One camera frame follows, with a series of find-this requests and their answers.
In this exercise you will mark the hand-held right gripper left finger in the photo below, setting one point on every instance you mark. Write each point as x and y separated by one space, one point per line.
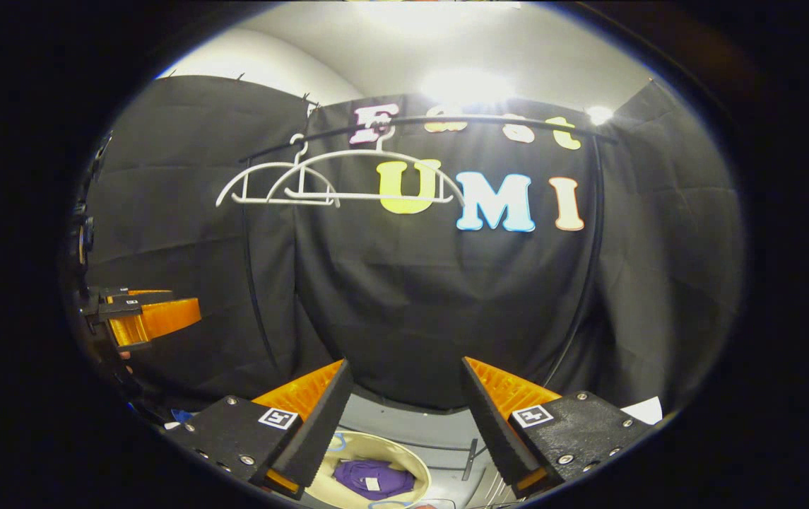
319 424

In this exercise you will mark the beige round laundry hamper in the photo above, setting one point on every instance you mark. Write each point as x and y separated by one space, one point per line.
390 449

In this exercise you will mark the white plastic hanger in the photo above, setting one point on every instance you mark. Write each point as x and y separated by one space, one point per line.
256 201
358 196

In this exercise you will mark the white flat panel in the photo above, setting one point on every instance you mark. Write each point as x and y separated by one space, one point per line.
644 412

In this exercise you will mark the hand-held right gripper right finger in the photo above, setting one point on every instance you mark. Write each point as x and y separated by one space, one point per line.
489 420

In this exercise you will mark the ceiling light panel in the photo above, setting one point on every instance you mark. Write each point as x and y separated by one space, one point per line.
598 114
468 86

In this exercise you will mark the black backdrop cloth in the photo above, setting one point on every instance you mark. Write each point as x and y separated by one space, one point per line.
411 297

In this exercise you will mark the purple knit cardigan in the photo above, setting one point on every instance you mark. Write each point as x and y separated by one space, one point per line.
358 472

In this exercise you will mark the black metal clothes rack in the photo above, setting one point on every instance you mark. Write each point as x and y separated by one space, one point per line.
596 219

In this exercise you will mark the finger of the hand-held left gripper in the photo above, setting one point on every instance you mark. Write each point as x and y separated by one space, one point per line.
121 309
113 291

